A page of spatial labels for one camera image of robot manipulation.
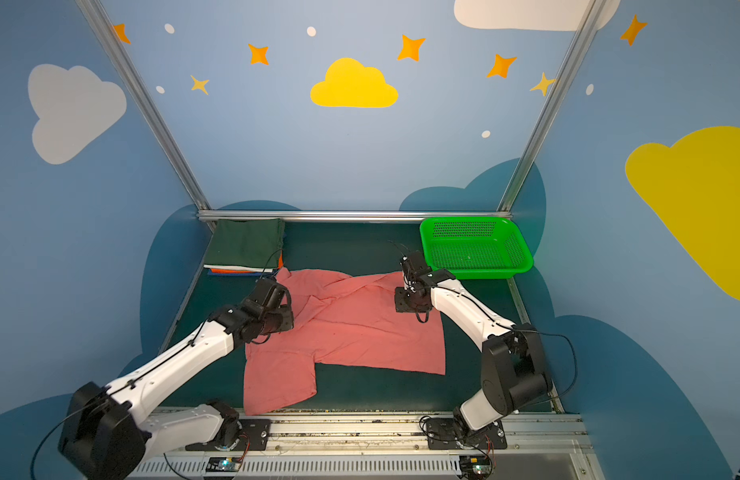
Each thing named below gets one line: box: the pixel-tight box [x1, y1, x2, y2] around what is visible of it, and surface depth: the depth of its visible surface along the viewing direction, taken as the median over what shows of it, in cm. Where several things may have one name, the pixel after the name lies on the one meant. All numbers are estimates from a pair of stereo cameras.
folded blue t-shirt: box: [207, 270, 263, 276], surface depth 106 cm
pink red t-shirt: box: [244, 269, 446, 416], surface depth 93 cm
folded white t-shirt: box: [203, 265, 273, 273], surface depth 105 cm
